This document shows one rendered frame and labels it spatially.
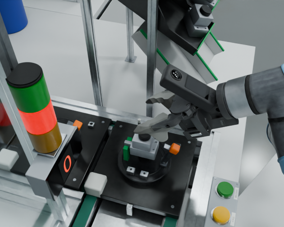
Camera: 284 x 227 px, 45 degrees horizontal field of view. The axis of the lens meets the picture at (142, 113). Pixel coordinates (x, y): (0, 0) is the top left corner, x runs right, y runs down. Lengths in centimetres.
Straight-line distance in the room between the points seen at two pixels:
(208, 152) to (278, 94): 40
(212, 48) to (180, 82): 57
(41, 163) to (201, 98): 31
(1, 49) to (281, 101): 43
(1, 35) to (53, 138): 18
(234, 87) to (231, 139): 51
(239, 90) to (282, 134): 10
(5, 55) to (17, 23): 110
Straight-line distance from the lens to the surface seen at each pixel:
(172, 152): 81
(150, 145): 80
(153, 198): 85
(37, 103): 50
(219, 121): 69
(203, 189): 89
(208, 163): 93
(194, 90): 64
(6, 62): 49
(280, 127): 61
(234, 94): 62
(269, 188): 106
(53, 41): 151
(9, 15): 156
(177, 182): 88
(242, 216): 99
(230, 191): 88
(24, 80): 48
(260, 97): 61
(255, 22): 330
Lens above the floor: 172
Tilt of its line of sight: 48 degrees down
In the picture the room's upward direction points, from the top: straight up
